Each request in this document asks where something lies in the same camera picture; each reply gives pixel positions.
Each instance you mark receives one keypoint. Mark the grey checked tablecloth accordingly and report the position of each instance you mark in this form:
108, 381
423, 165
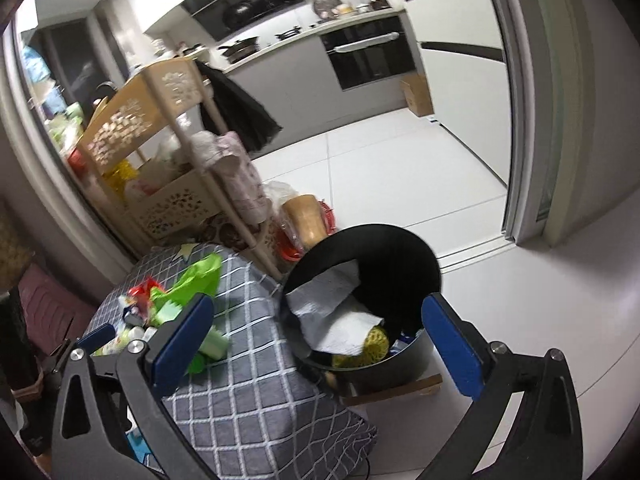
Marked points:
251, 415

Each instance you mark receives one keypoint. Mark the yellow mesh bag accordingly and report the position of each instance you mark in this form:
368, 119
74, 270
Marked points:
374, 350

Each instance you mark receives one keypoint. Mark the black wok on stove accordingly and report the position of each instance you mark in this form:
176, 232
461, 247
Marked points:
240, 49

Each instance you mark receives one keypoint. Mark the maroon plastic stool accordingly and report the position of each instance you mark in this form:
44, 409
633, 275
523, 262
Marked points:
52, 313

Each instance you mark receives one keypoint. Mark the light green white bottle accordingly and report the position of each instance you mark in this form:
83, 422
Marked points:
119, 337

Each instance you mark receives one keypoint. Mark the cardboard box on floor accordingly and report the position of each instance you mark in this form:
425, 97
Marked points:
417, 94

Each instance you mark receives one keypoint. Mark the black hanging garment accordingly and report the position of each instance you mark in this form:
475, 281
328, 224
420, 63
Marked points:
242, 114

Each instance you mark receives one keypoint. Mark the green sponge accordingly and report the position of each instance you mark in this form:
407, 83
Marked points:
213, 348

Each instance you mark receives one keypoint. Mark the white refrigerator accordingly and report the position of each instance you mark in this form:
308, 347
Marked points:
461, 47

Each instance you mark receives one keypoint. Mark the large white paper towel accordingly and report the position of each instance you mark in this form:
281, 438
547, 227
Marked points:
331, 319

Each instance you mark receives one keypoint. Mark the black round trash bin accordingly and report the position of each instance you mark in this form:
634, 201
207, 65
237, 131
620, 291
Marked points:
397, 271

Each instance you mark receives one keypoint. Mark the green plastic bag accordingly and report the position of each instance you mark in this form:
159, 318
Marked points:
202, 277

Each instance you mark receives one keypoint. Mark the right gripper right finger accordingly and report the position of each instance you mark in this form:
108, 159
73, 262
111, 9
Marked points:
545, 439

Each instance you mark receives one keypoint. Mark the red plastic bag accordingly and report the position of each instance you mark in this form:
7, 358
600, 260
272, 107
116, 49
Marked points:
141, 293

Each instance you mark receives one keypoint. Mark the black built-in oven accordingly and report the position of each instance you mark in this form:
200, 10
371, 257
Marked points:
368, 52

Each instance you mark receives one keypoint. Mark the beige perforated storage rack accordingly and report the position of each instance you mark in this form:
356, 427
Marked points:
152, 190

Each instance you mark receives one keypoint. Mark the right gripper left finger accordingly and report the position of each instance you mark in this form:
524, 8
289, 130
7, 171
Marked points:
110, 421

